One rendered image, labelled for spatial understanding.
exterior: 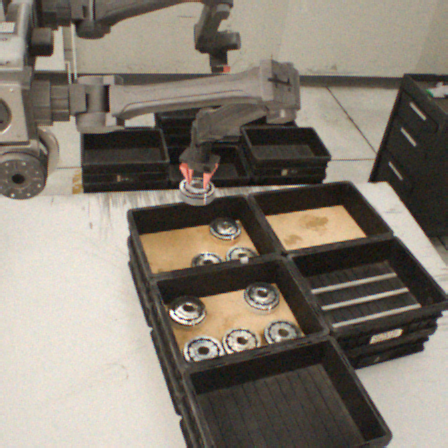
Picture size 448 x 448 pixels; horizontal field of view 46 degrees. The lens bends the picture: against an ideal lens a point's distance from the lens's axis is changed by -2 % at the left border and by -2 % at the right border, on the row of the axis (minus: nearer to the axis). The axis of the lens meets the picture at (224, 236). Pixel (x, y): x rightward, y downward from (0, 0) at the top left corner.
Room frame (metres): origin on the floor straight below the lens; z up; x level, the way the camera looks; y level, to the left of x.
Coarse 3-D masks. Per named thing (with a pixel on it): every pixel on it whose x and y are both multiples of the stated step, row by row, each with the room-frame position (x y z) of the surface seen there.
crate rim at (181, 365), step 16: (192, 272) 1.04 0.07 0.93; (208, 272) 1.05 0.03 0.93; (288, 272) 1.10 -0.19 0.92; (304, 288) 1.04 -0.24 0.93; (160, 304) 0.91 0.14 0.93; (320, 320) 0.93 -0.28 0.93; (304, 336) 0.87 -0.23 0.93; (320, 336) 0.88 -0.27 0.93; (176, 352) 0.77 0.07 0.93; (240, 352) 0.80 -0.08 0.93; (256, 352) 0.80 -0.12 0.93
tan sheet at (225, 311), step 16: (208, 304) 1.02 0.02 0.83; (224, 304) 1.03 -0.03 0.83; (240, 304) 1.04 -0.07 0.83; (208, 320) 0.96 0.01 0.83; (224, 320) 0.97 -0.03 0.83; (240, 320) 0.98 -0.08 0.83; (256, 320) 0.99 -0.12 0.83; (272, 320) 1.00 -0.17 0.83; (288, 320) 1.01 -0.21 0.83; (176, 336) 0.89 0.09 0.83; (192, 336) 0.90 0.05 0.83; (208, 336) 0.91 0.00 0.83
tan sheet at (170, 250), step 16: (240, 224) 1.39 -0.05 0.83; (144, 240) 1.25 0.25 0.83; (160, 240) 1.26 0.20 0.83; (176, 240) 1.27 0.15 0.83; (192, 240) 1.28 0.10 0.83; (208, 240) 1.29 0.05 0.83; (240, 240) 1.31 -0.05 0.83; (160, 256) 1.19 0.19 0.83; (176, 256) 1.20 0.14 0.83; (192, 256) 1.21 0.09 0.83; (224, 256) 1.23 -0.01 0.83
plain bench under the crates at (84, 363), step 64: (128, 192) 1.65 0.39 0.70; (384, 192) 1.90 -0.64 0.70; (0, 256) 1.21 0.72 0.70; (64, 256) 1.25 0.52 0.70; (128, 256) 1.30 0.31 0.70; (0, 320) 0.96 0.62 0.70; (64, 320) 0.99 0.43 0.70; (128, 320) 1.03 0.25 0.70; (0, 384) 0.75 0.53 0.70; (64, 384) 0.78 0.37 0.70; (128, 384) 0.81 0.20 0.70; (384, 384) 0.93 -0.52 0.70
